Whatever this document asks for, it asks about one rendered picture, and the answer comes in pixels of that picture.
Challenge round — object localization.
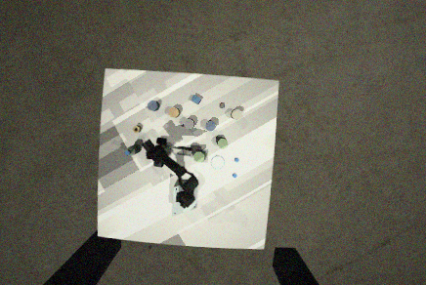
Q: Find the plastic bottle with dark blue cap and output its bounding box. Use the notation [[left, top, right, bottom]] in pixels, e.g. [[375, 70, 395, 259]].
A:
[[125, 143, 142, 156]]

